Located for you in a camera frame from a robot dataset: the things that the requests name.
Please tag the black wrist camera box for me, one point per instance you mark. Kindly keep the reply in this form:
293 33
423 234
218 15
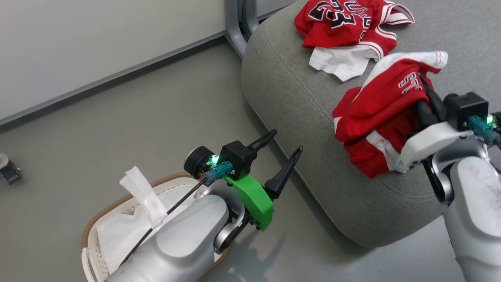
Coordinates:
236 156
465 107

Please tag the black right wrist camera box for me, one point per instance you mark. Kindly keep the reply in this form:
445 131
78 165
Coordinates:
465 107

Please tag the grey metal furniture leg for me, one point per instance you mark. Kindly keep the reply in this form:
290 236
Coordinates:
235 27

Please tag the black round left wrist cap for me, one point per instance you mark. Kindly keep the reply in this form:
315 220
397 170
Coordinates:
195 160

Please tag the white laundry basket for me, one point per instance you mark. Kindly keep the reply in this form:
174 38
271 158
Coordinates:
91 235

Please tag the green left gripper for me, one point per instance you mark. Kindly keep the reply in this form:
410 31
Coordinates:
254 203

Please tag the grey caster wheel with bracket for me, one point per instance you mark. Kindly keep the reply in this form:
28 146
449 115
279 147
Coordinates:
8 170

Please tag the red white basketball jersey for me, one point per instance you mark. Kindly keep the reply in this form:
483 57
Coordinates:
375 109
332 31

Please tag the white partition panel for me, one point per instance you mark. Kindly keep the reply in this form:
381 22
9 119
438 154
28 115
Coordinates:
98 39

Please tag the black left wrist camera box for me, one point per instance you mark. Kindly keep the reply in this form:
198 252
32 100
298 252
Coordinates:
236 156

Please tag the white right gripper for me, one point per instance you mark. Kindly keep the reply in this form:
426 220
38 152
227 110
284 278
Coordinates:
426 143

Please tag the white basket liner fabric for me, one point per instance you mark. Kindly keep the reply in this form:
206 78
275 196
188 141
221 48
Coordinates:
121 231

